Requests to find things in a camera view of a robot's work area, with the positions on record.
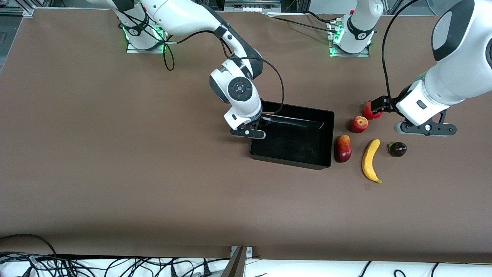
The metal table edge bracket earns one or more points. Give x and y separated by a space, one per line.
248 251

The aluminium table corner bracket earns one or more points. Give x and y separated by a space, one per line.
29 11

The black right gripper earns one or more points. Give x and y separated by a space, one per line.
263 121

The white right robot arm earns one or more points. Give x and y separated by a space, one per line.
184 17

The red yellow mango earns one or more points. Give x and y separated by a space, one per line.
343 149

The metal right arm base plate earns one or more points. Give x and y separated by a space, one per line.
146 50

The grey metal bar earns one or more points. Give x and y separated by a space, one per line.
235 265

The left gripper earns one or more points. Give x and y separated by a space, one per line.
393 104

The red apple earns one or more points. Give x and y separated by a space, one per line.
358 124

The red pomegranate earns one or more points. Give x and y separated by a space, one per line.
373 114

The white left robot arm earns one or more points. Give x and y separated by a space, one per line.
461 77

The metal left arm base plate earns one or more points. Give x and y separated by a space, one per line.
349 55

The black plastic box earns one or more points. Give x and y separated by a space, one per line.
296 142

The yellow banana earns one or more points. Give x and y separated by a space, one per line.
369 161

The white power strip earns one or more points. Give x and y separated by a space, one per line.
252 8

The dark purple eggplant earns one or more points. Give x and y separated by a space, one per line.
398 149

